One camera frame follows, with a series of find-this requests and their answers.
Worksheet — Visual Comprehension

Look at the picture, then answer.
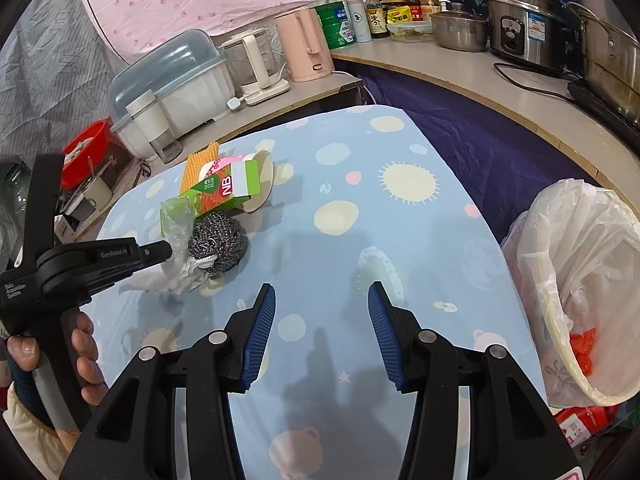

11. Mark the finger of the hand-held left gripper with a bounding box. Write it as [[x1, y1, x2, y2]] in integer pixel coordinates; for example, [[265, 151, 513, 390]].
[[131, 239, 174, 269]]

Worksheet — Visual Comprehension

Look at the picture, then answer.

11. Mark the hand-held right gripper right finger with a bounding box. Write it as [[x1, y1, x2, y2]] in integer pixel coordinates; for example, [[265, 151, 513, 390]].
[[367, 281, 586, 480]]

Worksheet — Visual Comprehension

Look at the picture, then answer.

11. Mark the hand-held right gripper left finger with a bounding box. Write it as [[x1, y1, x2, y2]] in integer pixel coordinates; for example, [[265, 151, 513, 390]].
[[59, 282, 277, 480]]

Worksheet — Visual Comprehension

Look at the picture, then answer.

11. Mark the clear plastic bag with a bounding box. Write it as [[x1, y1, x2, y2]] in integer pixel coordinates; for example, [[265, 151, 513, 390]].
[[117, 195, 217, 297]]

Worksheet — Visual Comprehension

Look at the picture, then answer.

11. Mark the steel wool scrubber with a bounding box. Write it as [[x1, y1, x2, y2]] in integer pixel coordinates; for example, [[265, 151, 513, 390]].
[[187, 212, 250, 281]]

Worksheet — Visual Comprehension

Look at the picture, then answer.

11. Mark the green pink small box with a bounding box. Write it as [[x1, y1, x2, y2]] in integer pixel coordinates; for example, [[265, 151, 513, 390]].
[[177, 157, 261, 214]]

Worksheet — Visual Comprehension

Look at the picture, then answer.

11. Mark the beige paper cup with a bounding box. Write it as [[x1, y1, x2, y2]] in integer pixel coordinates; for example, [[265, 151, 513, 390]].
[[234, 150, 275, 214]]

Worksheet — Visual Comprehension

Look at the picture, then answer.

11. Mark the bin with white plastic liner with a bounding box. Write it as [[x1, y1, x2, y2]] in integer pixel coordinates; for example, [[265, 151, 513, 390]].
[[500, 177, 640, 409]]

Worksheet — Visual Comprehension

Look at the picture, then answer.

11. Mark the red plastic bag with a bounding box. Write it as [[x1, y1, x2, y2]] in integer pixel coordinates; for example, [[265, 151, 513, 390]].
[[569, 328, 599, 377]]

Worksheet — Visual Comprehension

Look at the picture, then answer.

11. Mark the person's left forearm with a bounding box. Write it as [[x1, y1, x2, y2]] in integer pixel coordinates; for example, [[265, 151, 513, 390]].
[[0, 359, 83, 466]]

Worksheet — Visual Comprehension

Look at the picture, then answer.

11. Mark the person's left hand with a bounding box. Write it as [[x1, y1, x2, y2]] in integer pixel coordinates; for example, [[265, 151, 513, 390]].
[[5, 311, 109, 407]]

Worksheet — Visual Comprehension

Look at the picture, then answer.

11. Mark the blue printed blanket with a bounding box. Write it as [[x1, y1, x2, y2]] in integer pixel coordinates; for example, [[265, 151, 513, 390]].
[[94, 105, 552, 480]]

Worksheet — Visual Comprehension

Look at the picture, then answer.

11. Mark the red plastic basin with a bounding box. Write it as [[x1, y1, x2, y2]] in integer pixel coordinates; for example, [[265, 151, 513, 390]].
[[61, 120, 114, 191]]

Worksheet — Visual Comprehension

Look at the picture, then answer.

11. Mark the white plastic canister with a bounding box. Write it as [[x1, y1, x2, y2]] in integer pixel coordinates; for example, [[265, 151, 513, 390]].
[[125, 89, 184, 164]]

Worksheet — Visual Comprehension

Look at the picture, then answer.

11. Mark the white dish box clear lid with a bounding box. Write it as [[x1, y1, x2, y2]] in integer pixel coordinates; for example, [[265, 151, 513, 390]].
[[109, 30, 237, 159]]

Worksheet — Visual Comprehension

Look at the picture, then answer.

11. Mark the dark blue counter curtain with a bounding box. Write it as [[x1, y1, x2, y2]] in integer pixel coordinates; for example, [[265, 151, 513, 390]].
[[332, 57, 602, 247]]

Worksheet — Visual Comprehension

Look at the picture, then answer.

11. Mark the glass electric kettle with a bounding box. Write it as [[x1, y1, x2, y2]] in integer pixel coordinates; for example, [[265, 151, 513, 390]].
[[220, 30, 292, 107]]

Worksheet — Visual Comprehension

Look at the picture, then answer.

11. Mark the red white packet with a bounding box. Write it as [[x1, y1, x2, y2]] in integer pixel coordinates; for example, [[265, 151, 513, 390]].
[[552, 402, 622, 449]]

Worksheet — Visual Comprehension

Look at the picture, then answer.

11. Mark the pink electric kettle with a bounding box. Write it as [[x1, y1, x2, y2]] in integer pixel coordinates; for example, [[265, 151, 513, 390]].
[[274, 6, 334, 83]]

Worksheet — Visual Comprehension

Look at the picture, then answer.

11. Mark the pink dotted cloth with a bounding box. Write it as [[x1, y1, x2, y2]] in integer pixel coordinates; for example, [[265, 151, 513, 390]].
[[75, 0, 417, 64]]

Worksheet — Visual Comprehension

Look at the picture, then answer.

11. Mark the green tin can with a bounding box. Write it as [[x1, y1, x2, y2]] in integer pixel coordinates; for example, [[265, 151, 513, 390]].
[[315, 0, 356, 51]]

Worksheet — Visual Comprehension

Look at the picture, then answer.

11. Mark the glass food container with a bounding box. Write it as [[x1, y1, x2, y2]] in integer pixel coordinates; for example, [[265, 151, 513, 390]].
[[387, 21, 434, 44]]

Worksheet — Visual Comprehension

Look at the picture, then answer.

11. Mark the white thermos bottle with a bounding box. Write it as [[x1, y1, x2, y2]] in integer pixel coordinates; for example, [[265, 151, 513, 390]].
[[346, 0, 372, 44]]

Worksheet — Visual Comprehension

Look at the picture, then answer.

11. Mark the black induction cooker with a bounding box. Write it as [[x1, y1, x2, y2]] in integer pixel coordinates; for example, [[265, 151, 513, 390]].
[[567, 80, 640, 142]]

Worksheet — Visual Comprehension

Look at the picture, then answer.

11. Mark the small steel pot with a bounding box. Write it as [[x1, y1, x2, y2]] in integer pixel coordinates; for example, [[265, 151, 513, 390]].
[[430, 2, 489, 54]]

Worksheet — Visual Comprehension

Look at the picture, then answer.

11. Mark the dark soy sauce bottle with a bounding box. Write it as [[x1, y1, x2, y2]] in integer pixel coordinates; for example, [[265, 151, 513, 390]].
[[365, 0, 390, 40]]

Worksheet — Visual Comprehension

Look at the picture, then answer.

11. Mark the steel rice cooker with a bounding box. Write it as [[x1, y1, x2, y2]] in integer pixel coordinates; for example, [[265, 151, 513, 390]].
[[486, 0, 577, 79]]

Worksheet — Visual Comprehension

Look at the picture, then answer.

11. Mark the large steel steamer pot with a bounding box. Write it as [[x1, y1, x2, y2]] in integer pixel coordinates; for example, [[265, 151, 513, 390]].
[[567, 0, 640, 129]]

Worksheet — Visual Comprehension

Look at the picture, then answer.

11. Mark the black power cable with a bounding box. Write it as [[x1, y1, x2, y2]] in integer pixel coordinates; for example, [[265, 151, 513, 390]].
[[493, 62, 572, 92]]

